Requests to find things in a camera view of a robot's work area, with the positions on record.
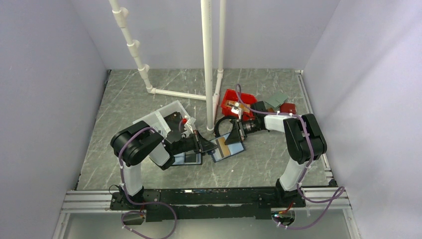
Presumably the red leather card holder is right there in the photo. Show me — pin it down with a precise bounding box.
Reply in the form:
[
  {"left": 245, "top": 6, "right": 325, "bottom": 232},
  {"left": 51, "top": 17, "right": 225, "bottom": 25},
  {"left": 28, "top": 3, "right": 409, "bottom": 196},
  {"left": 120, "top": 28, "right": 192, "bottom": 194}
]
[{"left": 280, "top": 103, "right": 297, "bottom": 114}]

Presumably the black wallet in bin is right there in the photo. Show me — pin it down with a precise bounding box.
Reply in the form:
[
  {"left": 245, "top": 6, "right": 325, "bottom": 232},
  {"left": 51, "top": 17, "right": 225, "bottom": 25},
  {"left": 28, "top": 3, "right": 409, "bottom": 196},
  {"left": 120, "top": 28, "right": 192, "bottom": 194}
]
[{"left": 164, "top": 112, "right": 184, "bottom": 133}]

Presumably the grey-green card holder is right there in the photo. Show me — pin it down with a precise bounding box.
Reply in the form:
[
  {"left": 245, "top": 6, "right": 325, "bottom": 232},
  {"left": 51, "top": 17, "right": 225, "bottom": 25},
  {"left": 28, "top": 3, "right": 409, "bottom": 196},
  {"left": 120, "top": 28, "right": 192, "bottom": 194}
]
[{"left": 264, "top": 92, "right": 288, "bottom": 111}]

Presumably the clear plastic two-compartment bin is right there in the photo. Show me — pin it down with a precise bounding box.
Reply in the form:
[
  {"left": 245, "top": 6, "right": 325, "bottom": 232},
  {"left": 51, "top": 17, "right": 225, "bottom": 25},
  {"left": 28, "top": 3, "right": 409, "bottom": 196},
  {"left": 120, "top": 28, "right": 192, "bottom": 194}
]
[{"left": 132, "top": 100, "right": 190, "bottom": 137}]

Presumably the gold striped credit card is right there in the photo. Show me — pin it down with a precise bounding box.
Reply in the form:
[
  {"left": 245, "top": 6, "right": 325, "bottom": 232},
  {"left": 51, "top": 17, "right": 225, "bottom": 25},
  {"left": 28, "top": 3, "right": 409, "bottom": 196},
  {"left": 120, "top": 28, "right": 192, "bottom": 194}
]
[{"left": 215, "top": 136, "right": 231, "bottom": 158}]

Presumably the white PVC pipe frame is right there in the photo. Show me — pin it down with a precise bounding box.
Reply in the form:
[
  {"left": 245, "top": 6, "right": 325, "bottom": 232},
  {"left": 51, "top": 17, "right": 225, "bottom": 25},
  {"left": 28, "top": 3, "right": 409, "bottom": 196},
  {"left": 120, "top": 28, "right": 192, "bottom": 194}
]
[{"left": 109, "top": 0, "right": 224, "bottom": 134}]

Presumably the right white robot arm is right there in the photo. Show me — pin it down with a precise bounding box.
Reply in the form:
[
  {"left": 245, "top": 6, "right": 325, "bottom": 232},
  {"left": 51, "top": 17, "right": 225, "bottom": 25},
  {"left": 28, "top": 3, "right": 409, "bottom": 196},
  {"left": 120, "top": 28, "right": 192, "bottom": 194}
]
[{"left": 225, "top": 102, "right": 327, "bottom": 207}]

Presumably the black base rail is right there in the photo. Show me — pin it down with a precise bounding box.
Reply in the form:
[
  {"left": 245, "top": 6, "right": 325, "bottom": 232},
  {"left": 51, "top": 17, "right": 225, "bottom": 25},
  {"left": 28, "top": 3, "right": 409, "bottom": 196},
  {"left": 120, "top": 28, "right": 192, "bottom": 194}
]
[{"left": 109, "top": 187, "right": 306, "bottom": 222}]

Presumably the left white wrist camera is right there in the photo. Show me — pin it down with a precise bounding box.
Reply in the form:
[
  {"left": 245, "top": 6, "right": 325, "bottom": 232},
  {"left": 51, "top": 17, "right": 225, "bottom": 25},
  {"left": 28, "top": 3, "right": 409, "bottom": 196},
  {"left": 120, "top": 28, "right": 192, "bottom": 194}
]
[{"left": 180, "top": 116, "right": 197, "bottom": 134}]

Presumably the blue card holder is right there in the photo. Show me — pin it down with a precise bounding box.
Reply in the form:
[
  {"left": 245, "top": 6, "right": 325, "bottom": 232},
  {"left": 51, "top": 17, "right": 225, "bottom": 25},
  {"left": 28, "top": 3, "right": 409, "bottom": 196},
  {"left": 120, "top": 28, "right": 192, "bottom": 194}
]
[{"left": 207, "top": 133, "right": 245, "bottom": 163}]

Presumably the red plastic bin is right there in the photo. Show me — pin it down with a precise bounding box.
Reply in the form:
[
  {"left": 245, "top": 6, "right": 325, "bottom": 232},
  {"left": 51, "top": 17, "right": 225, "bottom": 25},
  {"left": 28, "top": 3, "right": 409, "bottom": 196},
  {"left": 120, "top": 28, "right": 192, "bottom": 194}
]
[{"left": 220, "top": 89, "right": 257, "bottom": 120}]

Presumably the open black card holder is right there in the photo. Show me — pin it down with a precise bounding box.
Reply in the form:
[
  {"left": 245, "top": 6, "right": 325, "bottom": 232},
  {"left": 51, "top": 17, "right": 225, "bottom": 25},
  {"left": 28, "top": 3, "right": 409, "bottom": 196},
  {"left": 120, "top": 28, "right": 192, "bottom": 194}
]
[{"left": 172, "top": 151, "right": 203, "bottom": 166}]

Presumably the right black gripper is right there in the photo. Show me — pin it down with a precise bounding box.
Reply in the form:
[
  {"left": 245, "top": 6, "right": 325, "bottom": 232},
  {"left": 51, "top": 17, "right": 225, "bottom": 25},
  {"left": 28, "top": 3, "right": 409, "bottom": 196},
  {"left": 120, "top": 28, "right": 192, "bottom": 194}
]
[{"left": 224, "top": 118, "right": 261, "bottom": 145}]

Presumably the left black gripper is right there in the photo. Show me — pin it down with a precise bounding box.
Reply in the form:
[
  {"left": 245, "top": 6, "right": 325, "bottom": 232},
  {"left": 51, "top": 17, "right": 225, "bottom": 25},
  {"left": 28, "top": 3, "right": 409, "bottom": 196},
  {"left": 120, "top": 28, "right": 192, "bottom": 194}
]
[{"left": 173, "top": 129, "right": 218, "bottom": 155}]

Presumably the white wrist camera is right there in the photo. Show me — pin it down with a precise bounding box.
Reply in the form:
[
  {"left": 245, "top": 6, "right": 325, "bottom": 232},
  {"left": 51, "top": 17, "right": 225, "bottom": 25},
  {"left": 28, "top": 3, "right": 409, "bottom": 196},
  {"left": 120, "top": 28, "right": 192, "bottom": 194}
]
[
  {"left": 180, "top": 116, "right": 197, "bottom": 134},
  {"left": 228, "top": 102, "right": 243, "bottom": 120}
]

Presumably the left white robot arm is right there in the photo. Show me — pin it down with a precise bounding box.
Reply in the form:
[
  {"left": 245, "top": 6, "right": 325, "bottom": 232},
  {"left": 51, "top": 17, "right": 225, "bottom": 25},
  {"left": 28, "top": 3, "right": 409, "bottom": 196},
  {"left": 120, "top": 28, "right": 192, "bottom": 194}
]
[{"left": 110, "top": 121, "right": 217, "bottom": 209}]

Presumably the coiled black cable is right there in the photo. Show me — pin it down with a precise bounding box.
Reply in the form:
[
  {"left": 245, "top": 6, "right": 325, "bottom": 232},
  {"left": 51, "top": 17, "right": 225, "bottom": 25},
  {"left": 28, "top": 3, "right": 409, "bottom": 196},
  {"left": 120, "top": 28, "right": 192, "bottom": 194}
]
[{"left": 213, "top": 116, "right": 236, "bottom": 136}]

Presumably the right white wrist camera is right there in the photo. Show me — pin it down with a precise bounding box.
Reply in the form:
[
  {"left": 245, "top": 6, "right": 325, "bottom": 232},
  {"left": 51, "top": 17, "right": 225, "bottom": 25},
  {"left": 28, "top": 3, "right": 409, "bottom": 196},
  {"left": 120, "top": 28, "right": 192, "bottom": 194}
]
[{"left": 228, "top": 102, "right": 243, "bottom": 120}]

